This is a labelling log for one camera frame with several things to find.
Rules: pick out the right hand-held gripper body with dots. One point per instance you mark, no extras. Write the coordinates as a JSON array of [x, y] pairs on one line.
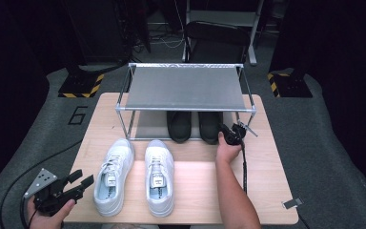
[[233, 136]]

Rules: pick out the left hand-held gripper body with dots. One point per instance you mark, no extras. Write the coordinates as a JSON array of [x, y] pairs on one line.
[[52, 195]]

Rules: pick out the black slipper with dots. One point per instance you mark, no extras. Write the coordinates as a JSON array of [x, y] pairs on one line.
[[179, 129], [209, 129]]

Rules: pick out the white sneaker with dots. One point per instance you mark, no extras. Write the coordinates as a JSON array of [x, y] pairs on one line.
[[159, 156], [118, 152]]

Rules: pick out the metal shoe rack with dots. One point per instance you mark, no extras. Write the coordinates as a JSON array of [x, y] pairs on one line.
[[184, 87]]

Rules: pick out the person's right hand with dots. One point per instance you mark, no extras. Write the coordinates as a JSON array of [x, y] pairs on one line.
[[227, 154]]

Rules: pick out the person's left hand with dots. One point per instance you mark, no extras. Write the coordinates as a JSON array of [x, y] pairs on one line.
[[46, 222]]

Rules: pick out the black yellow striped stand base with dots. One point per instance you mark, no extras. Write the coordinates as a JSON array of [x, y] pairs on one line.
[[79, 86], [290, 86]]

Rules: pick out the grey tape strip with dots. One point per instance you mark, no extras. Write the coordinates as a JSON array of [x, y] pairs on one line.
[[292, 203]]

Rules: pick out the black chair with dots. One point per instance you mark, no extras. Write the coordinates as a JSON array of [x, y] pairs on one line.
[[216, 33]]

